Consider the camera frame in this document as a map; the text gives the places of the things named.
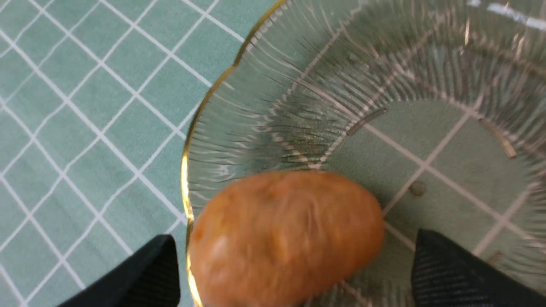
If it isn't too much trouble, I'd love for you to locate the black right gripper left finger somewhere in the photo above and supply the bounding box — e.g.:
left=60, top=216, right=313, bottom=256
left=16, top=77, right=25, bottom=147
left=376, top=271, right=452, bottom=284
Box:
left=60, top=235, right=181, bottom=307

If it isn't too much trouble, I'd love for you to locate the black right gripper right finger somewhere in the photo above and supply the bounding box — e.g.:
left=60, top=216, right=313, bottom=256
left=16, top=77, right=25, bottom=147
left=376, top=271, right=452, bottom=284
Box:
left=411, top=229, right=546, bottom=307

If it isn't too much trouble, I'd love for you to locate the brown potato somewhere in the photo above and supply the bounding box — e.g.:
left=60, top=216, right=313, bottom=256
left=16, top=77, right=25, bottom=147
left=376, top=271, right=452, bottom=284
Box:
left=189, top=170, right=385, bottom=307

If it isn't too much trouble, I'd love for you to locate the clear gold-rimmed glass bowl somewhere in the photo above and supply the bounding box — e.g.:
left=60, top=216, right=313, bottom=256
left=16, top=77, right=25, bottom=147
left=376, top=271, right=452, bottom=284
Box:
left=180, top=0, right=545, bottom=307

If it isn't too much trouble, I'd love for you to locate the green checkered tablecloth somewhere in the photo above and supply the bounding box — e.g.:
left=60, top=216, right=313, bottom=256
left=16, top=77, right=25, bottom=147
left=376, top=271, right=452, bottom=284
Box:
left=1, top=0, right=279, bottom=307

